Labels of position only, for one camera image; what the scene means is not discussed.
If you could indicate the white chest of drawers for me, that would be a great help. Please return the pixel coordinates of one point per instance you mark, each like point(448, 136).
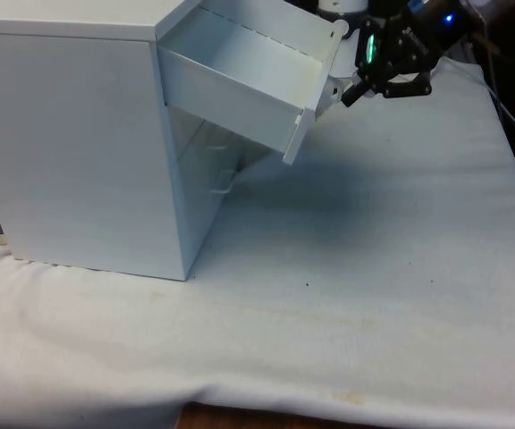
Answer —
point(74, 147)

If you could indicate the white drawer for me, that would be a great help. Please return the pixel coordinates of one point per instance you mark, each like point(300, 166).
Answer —
point(248, 85)

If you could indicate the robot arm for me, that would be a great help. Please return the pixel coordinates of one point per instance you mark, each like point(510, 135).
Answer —
point(342, 4)

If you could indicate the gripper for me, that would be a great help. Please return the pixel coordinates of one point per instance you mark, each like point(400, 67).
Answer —
point(441, 27)

